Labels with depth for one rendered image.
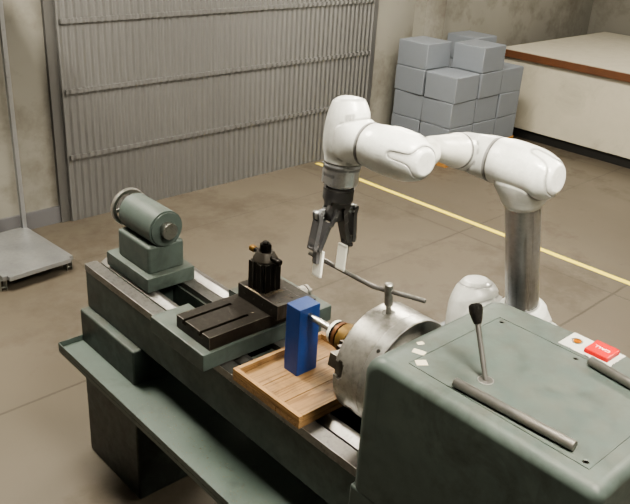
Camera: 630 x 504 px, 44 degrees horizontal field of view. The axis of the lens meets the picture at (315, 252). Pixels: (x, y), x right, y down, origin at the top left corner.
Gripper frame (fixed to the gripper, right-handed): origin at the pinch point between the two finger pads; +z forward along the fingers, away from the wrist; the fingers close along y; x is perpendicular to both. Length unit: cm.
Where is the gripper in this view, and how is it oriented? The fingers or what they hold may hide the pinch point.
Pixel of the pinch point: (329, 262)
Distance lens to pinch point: 192.6
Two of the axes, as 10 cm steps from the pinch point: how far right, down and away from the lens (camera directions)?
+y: -7.3, 1.8, -6.5
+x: 6.7, 3.5, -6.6
